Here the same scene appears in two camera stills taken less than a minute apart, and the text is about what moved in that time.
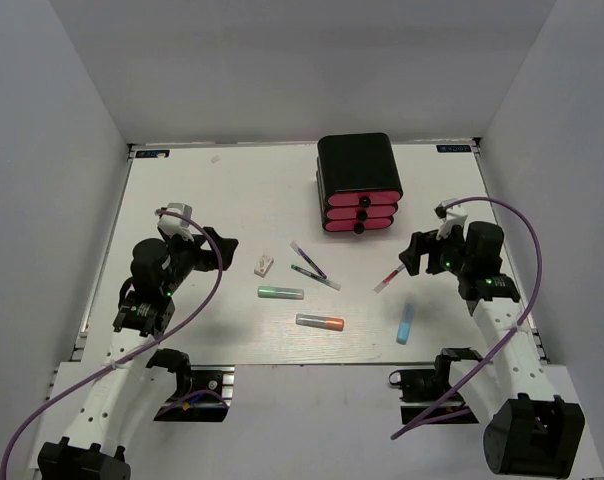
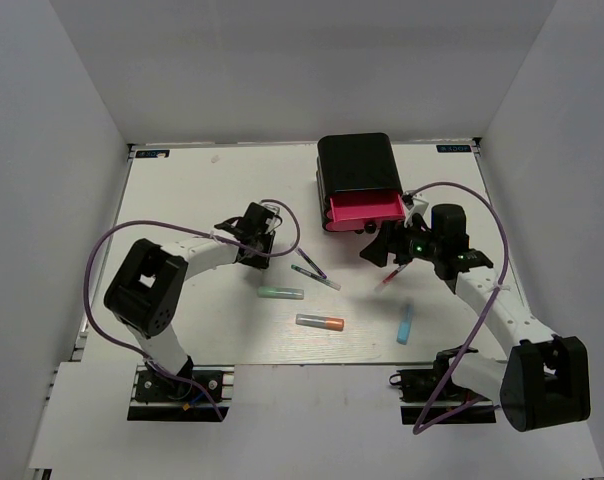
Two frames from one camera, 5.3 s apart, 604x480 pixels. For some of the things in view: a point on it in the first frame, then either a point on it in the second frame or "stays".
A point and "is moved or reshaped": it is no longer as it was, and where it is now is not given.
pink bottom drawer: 358,226 stays
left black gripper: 209,258 → 260,262
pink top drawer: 364,198 is moved or reshaped
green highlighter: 280,292 stays
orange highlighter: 315,321 stays
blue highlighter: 404,323 stays
